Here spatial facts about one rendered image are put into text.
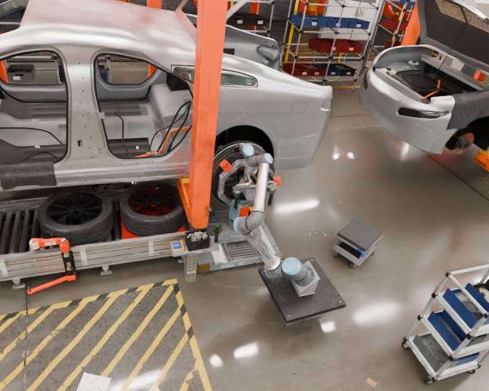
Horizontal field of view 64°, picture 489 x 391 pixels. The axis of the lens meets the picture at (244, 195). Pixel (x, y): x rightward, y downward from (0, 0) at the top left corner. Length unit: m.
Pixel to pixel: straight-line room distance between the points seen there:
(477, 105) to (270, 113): 2.68
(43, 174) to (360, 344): 3.18
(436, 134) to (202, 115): 3.30
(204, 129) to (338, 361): 2.25
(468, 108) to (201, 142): 3.43
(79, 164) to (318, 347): 2.67
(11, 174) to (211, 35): 2.11
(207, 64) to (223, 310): 2.16
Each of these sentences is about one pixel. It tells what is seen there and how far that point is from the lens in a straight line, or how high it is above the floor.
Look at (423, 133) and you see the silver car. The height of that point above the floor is 1.00.
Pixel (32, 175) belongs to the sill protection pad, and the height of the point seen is 0.91.
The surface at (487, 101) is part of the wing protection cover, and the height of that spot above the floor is 1.50.
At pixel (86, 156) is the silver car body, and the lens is 3.74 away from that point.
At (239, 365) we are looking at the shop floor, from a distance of 3.47.
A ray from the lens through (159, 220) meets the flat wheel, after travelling 3.81.
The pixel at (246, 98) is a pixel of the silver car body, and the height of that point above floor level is 1.58.
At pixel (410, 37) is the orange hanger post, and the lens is 7.40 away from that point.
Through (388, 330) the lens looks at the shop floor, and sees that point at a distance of 4.08.
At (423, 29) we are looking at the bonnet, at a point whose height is 1.87.
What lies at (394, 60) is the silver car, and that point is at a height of 1.39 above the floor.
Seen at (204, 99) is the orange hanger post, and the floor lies 1.82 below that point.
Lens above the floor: 3.00
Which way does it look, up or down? 37 degrees down
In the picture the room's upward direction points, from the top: 9 degrees clockwise
